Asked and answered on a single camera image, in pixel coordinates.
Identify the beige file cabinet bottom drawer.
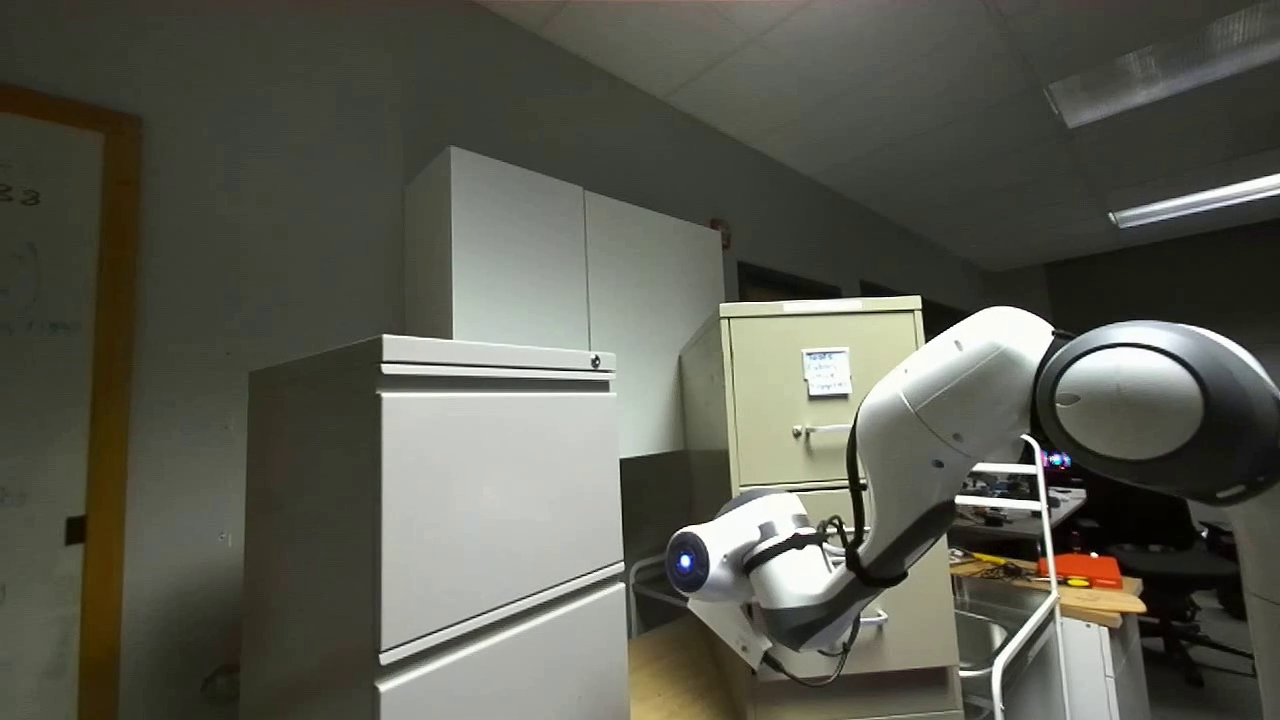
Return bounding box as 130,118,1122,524
793,483,967,680

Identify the tall white storage cabinet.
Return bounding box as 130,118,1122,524
395,146,731,463

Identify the grey lateral file cabinet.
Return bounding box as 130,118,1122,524
237,332,637,720

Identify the white paper label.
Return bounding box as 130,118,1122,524
796,345,855,406

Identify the white metal tube stand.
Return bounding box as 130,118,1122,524
952,428,1069,720

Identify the red orange tool box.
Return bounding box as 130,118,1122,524
1035,550,1129,594

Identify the cluttered wooden workbench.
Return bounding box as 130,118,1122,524
950,541,1151,633

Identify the narrow ceiling light strip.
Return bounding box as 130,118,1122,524
1105,170,1280,233

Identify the black office chair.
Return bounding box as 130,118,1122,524
1123,492,1248,694

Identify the wide ceiling light panel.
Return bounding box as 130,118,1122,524
1040,0,1280,133

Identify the beige drawer pull handle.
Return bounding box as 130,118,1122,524
790,420,855,451

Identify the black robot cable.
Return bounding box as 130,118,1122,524
741,420,911,594

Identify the whiteboard with wooden frame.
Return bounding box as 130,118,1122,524
0,80,149,720

